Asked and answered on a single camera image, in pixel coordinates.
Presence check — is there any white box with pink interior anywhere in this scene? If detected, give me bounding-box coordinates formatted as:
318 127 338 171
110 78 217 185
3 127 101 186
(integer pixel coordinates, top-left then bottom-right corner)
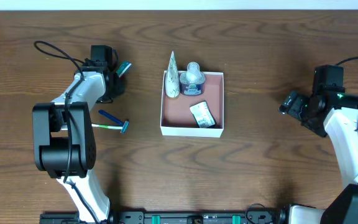
160 72 224 138

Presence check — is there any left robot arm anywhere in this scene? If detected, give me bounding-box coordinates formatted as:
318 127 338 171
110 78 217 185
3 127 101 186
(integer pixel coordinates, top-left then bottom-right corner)
32 45 125 223

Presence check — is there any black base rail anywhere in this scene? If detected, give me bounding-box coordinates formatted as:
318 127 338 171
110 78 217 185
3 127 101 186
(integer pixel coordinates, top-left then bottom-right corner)
39 203 291 224

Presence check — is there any green white toothbrush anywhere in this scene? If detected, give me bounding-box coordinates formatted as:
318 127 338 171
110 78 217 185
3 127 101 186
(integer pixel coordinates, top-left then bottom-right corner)
60 123 122 131

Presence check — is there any dark blue pump bottle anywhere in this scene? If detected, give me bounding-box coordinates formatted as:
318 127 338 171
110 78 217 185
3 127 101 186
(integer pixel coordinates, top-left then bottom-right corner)
180 62 206 96

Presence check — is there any green toothpaste tube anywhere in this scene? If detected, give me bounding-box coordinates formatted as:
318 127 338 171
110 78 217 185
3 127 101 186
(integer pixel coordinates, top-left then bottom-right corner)
116 61 132 78

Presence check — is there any green soap bar box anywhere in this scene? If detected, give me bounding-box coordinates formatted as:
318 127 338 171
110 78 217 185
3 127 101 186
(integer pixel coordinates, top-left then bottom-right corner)
190 101 216 128

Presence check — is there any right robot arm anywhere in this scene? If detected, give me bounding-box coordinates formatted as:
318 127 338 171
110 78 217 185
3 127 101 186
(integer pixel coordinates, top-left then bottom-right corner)
278 65 358 223

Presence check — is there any blue disposable razor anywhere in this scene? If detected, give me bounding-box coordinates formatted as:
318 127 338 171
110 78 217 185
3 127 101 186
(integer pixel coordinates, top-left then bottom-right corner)
98 110 129 134

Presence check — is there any white cream tube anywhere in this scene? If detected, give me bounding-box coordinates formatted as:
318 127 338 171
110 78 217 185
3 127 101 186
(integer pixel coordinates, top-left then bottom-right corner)
165 51 180 98

